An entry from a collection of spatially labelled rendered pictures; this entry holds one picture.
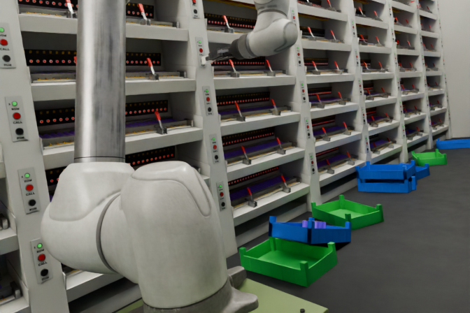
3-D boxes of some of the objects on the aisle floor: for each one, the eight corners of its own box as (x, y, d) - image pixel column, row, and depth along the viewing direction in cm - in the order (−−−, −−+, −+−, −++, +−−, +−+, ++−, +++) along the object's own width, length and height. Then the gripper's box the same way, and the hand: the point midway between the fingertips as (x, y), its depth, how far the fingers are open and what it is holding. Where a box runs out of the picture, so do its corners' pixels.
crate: (384, 221, 168) (382, 204, 167) (349, 231, 161) (347, 214, 160) (343, 208, 196) (341, 194, 195) (312, 216, 189) (310, 202, 188)
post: (238, 252, 155) (175, -185, 144) (222, 260, 148) (155, -196, 137) (208, 244, 169) (149, -153, 158) (191, 252, 162) (129, -163, 151)
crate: (309, 235, 163) (310, 217, 164) (351, 242, 149) (352, 222, 150) (267, 235, 142) (268, 215, 144) (310, 244, 128) (312, 221, 129)
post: (322, 207, 204) (280, -121, 193) (313, 212, 197) (270, -127, 186) (293, 204, 218) (253, -101, 207) (284, 208, 212) (242, -107, 201)
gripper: (233, 57, 125) (191, 70, 142) (258, 58, 134) (215, 70, 151) (231, 35, 124) (189, 51, 141) (255, 38, 134) (212, 52, 150)
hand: (208, 59), depth 144 cm, fingers closed
